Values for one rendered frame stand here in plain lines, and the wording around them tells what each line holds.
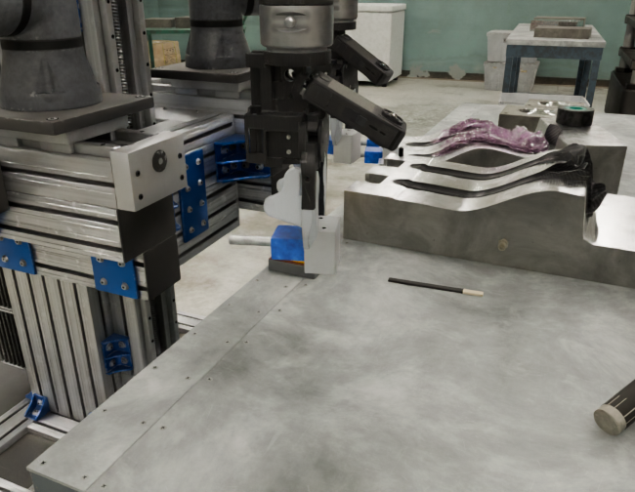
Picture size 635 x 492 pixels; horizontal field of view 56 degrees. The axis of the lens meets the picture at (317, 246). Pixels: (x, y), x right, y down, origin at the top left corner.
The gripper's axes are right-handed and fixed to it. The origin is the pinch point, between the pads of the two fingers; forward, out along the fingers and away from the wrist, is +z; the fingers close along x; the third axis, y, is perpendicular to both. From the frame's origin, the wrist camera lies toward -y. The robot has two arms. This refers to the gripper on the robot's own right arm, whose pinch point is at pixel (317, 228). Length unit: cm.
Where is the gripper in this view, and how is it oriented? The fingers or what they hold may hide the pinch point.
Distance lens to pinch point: 70.2
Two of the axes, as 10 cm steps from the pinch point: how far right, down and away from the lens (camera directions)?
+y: -9.9, -0.6, 1.3
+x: -1.4, 4.0, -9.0
